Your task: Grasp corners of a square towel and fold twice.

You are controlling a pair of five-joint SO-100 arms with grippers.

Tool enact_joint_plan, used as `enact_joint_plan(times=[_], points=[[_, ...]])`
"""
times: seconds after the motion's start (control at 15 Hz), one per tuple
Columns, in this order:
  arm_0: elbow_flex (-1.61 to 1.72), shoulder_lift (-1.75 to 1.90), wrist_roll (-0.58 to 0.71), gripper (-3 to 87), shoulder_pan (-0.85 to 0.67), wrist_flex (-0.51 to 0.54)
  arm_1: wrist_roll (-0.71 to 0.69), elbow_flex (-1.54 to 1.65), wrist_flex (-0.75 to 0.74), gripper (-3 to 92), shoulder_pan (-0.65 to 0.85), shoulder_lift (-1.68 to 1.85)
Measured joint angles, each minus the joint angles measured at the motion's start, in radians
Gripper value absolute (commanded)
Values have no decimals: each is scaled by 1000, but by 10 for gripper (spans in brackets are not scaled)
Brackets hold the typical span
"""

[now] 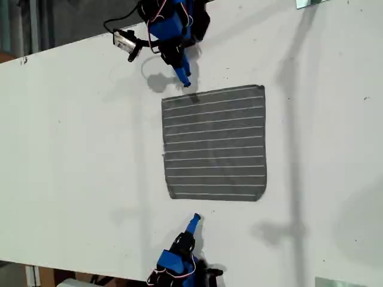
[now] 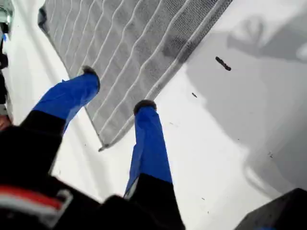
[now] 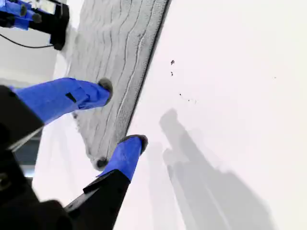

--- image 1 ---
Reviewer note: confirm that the grey striped square towel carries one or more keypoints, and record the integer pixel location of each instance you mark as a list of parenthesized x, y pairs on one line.
[(214, 143)]

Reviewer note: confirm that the white rounded object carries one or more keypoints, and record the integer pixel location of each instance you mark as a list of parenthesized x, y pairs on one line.
[(74, 283)]

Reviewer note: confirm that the brown cardboard box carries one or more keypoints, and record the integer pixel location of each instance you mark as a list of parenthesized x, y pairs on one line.
[(48, 276)]

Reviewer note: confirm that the white table leg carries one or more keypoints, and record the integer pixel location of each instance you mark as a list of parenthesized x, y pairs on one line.
[(32, 276)]

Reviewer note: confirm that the camera black stalk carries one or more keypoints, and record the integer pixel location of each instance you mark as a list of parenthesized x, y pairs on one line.
[(148, 43)]

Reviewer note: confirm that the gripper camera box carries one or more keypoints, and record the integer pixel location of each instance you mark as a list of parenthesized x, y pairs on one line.
[(124, 42), (215, 272)]

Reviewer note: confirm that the small shiny metal bracket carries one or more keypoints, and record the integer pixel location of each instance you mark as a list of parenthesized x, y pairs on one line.
[(302, 3)]

